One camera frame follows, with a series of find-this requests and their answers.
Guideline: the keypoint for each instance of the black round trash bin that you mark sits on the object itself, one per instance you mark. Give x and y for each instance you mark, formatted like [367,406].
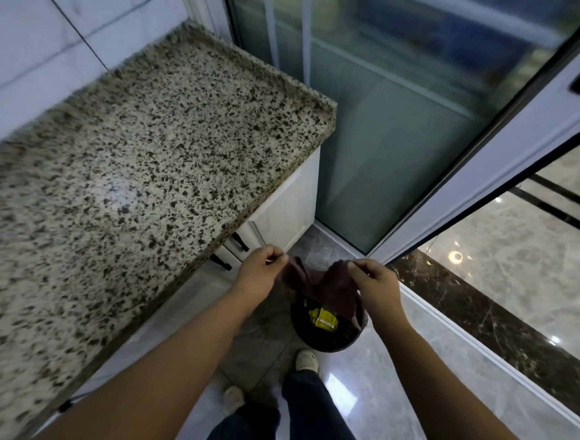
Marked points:
[321,340]

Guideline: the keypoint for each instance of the person's left thumb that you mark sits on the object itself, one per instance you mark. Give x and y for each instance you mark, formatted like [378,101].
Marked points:
[275,263]

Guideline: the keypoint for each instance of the person's right thumb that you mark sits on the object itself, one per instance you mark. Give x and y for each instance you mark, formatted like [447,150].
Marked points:
[357,270]

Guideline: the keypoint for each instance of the white base cabinet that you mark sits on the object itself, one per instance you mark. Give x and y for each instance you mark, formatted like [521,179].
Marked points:
[285,204]

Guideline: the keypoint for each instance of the white framed glass sliding door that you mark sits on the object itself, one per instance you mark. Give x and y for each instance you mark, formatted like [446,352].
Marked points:
[389,136]

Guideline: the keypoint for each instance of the person's left hand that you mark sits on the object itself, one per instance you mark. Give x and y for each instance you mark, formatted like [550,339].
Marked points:
[256,279]

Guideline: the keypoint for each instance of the dark red cloth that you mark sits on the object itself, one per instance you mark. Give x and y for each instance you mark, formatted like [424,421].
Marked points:
[333,290]

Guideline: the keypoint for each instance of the person's right hand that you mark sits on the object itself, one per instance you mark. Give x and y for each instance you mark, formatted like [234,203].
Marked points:
[380,292]

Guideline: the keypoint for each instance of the white sliding door floor track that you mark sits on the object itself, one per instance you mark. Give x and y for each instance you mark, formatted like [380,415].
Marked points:
[489,360]

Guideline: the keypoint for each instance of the person's right beige shoe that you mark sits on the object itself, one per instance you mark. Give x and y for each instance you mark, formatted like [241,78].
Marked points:
[307,360]

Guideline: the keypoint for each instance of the yellow crumpled wrapper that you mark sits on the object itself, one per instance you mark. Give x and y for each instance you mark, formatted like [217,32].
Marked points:
[324,318]

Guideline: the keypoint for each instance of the person's beige shoe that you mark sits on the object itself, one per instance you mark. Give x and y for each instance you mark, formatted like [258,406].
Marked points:
[307,360]
[233,400]

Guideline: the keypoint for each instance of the person's right forearm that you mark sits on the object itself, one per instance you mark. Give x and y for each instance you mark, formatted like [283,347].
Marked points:
[430,380]

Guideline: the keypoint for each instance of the person's left forearm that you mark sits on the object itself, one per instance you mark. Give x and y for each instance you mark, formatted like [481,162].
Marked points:
[172,362]

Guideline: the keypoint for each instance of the person's left beige shoe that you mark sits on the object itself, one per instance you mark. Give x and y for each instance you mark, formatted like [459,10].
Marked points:
[233,400]

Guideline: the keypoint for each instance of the dark blue trousers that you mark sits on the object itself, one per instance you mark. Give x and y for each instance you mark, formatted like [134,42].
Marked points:
[312,408]

